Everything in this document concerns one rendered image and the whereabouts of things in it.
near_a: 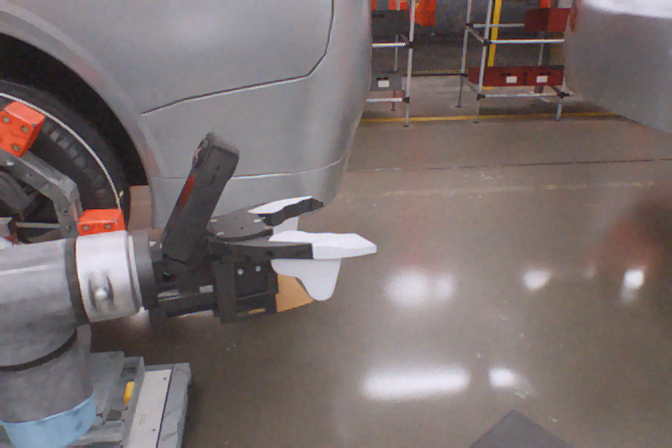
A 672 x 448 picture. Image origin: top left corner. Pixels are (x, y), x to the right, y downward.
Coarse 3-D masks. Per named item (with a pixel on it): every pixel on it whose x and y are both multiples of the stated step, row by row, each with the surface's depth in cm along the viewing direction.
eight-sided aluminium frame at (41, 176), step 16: (0, 160) 124; (16, 160) 124; (32, 160) 129; (32, 176) 126; (48, 176) 128; (64, 176) 133; (48, 192) 128; (64, 192) 129; (64, 208) 131; (80, 208) 136; (64, 224) 133
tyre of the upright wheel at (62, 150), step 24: (0, 96) 132; (24, 96) 137; (48, 96) 145; (48, 120) 135; (72, 120) 144; (48, 144) 132; (72, 144) 136; (96, 144) 146; (72, 168) 135; (96, 168) 140; (120, 168) 156; (96, 192) 139; (120, 192) 151
